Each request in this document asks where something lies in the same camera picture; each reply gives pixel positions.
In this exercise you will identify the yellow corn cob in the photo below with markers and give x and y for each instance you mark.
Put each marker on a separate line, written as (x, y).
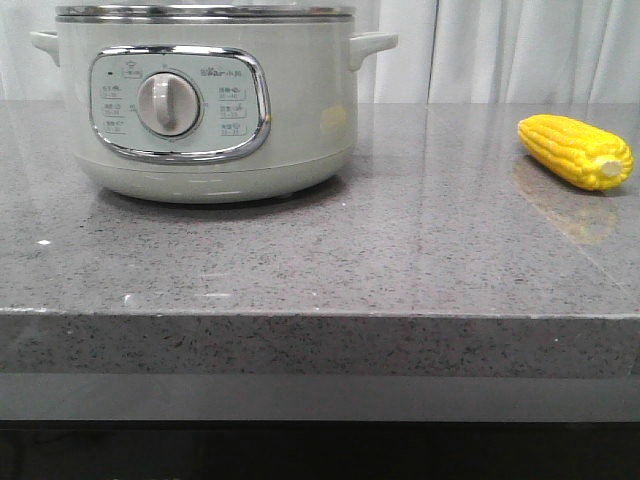
(585, 156)

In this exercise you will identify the white curtain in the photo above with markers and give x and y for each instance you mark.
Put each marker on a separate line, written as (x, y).
(502, 52)

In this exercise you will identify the pale green electric pot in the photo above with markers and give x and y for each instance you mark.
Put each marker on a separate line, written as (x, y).
(180, 107)

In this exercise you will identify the glass pot lid steel rim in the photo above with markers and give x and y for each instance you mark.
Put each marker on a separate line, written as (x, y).
(200, 11)

